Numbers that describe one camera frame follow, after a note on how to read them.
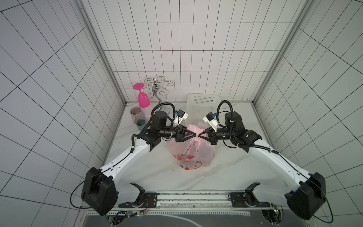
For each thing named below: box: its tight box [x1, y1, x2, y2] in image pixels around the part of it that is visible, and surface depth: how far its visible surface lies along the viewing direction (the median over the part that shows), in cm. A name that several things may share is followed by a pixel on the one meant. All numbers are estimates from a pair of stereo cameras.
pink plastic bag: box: [165, 122, 217, 171], surface depth 72 cm
